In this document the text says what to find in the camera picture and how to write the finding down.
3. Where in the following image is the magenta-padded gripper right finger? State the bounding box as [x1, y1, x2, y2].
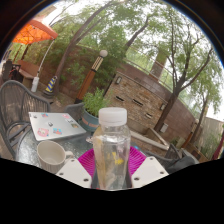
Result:
[128, 146, 170, 190]

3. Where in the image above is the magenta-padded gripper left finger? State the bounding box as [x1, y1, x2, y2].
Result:
[55, 148, 98, 189]

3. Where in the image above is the clear plastic bottle white cap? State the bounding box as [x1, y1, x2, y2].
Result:
[91, 107, 132, 191]

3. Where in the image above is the white ribbed mug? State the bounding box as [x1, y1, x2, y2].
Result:
[36, 140, 75, 174]

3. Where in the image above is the black backpack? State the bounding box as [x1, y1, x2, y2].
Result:
[164, 154, 201, 175]

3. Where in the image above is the silver laptop with stickers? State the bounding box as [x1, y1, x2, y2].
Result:
[28, 111, 87, 142]

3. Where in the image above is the green plant in blue pot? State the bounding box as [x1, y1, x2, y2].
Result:
[80, 88, 109, 133]

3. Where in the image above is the blue yellow striped cone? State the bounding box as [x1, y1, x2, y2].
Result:
[42, 75, 58, 98]

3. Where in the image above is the white umbrella base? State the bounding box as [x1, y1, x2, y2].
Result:
[30, 76, 40, 93]

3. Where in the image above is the wooden bench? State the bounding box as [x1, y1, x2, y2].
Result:
[14, 59, 39, 81]

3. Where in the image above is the dark patio chair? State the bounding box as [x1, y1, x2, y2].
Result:
[1, 59, 23, 83]

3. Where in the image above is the orange patio umbrella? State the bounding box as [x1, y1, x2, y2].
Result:
[12, 19, 59, 46]

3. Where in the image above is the grey wall box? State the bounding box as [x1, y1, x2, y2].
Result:
[160, 122, 169, 134]

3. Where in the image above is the brown globe lamp post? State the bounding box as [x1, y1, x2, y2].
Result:
[181, 118, 200, 149]

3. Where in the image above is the striped globe lamp post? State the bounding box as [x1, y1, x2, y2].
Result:
[74, 49, 109, 104]

